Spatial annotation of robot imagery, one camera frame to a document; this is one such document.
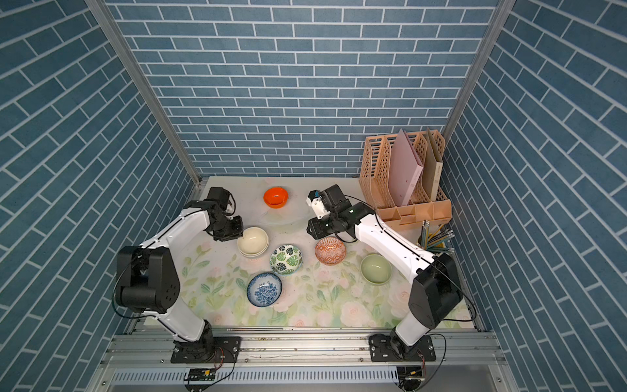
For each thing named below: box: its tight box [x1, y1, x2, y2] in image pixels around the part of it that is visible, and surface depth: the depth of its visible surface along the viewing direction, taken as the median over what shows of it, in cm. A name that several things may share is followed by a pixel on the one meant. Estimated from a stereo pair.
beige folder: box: [422, 127, 444, 202], surface depth 93 cm
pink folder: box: [388, 129, 424, 207], surface depth 97 cm
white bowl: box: [236, 236, 271, 259], surface depth 95 cm
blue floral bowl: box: [246, 271, 283, 308], surface depth 86 cm
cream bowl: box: [236, 226, 271, 258], surface depth 95 cm
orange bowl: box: [262, 186, 290, 210], surface depth 110 cm
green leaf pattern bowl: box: [269, 244, 303, 276], surface depth 93 cm
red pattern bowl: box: [314, 236, 347, 267], surface depth 96 cm
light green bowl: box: [360, 253, 393, 286], surface depth 91 cm
